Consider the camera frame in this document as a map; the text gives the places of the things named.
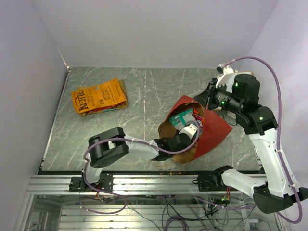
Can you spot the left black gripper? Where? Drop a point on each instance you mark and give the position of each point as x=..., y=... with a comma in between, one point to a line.
x=177, y=133

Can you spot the teal snack packet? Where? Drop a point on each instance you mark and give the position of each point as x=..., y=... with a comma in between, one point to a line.
x=182, y=119

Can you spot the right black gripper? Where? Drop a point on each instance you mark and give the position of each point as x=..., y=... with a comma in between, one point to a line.
x=202, y=97

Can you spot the orange Kettle chip bag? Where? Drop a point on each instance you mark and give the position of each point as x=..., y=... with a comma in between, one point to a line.
x=87, y=98

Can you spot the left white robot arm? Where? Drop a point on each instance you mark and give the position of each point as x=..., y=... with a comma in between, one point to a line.
x=108, y=147

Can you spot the red brown paper bag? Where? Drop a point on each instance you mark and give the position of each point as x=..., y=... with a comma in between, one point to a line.
x=214, y=130

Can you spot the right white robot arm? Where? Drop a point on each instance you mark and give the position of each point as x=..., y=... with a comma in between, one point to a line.
x=275, y=193

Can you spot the Doritos chip bag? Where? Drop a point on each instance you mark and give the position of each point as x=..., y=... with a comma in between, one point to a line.
x=116, y=107

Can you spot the white notepad board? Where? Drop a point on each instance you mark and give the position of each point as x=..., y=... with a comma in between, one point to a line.
x=244, y=73

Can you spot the aluminium rail frame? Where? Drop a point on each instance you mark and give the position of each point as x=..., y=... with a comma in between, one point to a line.
x=147, y=201

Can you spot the orange snack packet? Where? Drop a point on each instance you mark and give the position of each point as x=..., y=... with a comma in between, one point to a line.
x=198, y=117

